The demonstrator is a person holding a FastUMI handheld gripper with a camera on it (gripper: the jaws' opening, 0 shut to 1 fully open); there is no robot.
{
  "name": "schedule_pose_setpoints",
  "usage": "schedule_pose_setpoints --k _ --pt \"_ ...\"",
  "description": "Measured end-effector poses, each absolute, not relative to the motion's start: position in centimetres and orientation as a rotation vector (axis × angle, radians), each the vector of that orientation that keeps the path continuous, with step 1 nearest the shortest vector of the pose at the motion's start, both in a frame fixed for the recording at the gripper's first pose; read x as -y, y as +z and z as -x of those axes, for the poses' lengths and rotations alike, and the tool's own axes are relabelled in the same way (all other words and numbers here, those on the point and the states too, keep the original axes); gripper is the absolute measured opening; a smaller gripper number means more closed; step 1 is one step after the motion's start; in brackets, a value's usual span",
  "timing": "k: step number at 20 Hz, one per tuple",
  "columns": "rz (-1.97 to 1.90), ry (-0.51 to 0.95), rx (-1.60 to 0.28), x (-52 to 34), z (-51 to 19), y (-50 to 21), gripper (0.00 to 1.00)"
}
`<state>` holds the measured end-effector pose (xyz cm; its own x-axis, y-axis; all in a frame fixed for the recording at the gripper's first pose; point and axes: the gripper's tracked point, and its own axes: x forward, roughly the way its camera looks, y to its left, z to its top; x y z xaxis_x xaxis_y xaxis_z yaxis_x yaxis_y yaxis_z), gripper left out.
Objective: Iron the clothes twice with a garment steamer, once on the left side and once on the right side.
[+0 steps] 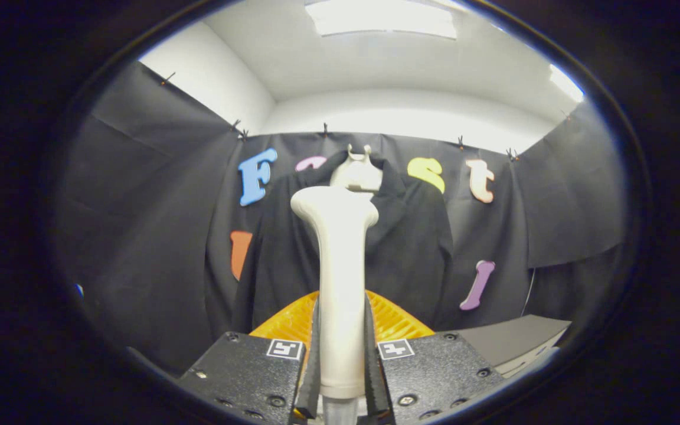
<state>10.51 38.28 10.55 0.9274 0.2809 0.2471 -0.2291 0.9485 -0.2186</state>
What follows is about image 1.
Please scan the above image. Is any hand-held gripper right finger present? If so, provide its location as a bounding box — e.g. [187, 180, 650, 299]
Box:
[365, 289, 506, 425]

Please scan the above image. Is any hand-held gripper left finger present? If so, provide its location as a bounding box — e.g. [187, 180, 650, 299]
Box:
[178, 289, 322, 425]

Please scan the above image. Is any white garment steamer head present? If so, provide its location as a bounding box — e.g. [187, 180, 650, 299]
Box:
[290, 186, 380, 400]

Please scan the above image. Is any black suit jacket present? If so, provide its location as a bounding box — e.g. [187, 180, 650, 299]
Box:
[231, 151, 455, 334]

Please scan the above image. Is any grey cabinet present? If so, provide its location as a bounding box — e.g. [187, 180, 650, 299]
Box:
[452, 315, 572, 378]

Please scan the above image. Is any white plastic hanger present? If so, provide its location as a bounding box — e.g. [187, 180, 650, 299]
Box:
[329, 143, 384, 194]

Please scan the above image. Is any black backdrop cloth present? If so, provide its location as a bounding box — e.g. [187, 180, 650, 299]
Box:
[51, 59, 636, 375]

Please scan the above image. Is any small ceiling light panel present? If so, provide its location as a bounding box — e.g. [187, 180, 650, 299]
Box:
[550, 64, 584, 103]

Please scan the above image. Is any long ceiling light panel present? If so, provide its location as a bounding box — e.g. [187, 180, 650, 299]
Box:
[305, 0, 457, 40]

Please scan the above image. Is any thin white wall cable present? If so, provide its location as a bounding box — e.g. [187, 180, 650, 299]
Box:
[522, 269, 537, 316]

